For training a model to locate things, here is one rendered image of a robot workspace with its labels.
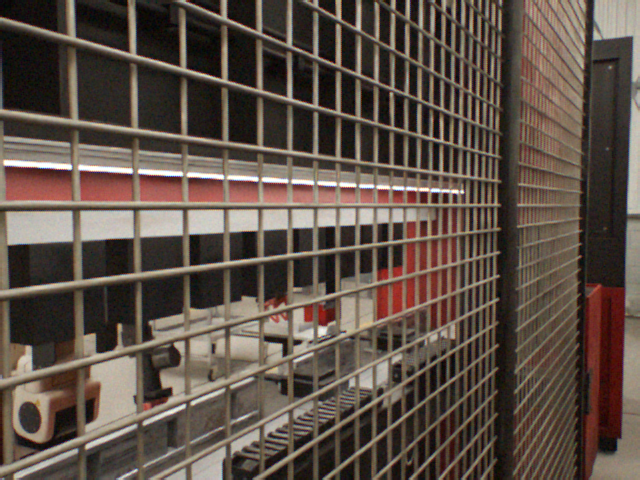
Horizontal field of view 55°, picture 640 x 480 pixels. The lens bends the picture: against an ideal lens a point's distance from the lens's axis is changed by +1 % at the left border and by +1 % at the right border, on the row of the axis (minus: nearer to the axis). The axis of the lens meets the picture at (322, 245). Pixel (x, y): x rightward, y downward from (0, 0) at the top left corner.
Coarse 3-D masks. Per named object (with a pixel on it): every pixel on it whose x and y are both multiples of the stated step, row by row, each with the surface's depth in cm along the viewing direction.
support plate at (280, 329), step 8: (248, 328) 200; (256, 328) 200; (264, 328) 201; (272, 328) 200; (280, 328) 200; (296, 328) 200; (320, 328) 201; (280, 336) 191; (296, 336) 188; (304, 336) 188; (312, 336) 188
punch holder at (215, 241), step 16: (192, 240) 133; (208, 240) 134; (240, 240) 144; (192, 256) 133; (208, 256) 135; (240, 256) 144; (208, 272) 135; (240, 272) 145; (192, 288) 134; (208, 288) 135; (240, 288) 145; (192, 304) 135; (208, 304) 135
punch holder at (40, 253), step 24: (96, 240) 109; (24, 264) 98; (48, 264) 100; (72, 264) 104; (96, 264) 109; (96, 288) 109; (24, 312) 99; (48, 312) 101; (72, 312) 105; (96, 312) 109; (24, 336) 100; (48, 336) 101; (72, 336) 105
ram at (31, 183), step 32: (32, 192) 98; (64, 192) 103; (96, 192) 108; (128, 192) 114; (160, 192) 121; (192, 192) 129; (256, 192) 149; (320, 192) 176; (352, 192) 193; (384, 192) 215; (32, 224) 98; (64, 224) 103; (96, 224) 108; (128, 224) 115; (160, 224) 122; (192, 224) 130; (256, 224) 150; (320, 224) 177; (352, 224) 194
